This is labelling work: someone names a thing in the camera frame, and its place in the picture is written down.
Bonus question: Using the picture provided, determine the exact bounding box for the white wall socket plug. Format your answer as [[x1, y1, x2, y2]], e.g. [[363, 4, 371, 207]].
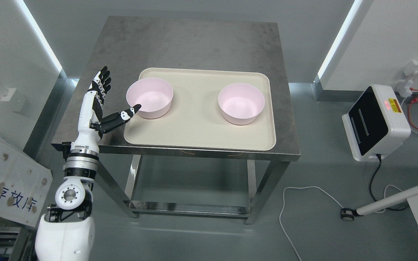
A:
[[395, 60, 418, 99]]

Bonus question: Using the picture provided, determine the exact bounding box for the white sign board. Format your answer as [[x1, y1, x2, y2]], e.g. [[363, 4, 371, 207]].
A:
[[0, 141, 53, 228]]

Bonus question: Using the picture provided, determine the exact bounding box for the white stand leg with caster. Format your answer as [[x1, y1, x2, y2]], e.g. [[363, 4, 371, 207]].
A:
[[340, 186, 418, 221]]

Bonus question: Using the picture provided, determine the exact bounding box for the white black box device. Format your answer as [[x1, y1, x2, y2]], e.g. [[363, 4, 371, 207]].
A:
[[342, 84, 411, 162]]

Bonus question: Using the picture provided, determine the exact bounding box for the white robotic hand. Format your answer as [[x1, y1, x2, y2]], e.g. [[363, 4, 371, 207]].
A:
[[72, 66, 142, 146]]

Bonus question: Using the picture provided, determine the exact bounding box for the stainless steel table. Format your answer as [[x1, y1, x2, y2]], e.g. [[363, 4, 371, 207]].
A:
[[51, 16, 301, 225]]

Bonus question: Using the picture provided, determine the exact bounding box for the pink bowl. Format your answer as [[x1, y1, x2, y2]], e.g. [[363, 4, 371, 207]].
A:
[[218, 83, 265, 125], [126, 77, 174, 119]]

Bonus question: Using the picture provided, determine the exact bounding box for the white wall switch box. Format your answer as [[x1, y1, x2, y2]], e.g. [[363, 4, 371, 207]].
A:
[[1, 88, 26, 113]]

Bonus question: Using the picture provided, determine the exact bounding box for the beige plastic tray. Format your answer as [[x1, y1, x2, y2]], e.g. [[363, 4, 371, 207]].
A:
[[123, 67, 276, 152]]

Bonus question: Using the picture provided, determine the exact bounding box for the white floor cable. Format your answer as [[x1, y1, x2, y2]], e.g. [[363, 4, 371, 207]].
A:
[[279, 186, 344, 261]]

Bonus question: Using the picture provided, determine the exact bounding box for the black power cable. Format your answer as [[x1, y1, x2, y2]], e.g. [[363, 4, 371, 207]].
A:
[[369, 154, 409, 211]]

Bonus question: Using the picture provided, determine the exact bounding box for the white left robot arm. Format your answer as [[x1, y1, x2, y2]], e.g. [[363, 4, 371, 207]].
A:
[[34, 66, 141, 261]]

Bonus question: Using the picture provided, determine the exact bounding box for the metal shelf rack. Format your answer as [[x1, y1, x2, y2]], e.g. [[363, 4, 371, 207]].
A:
[[0, 217, 36, 261]]

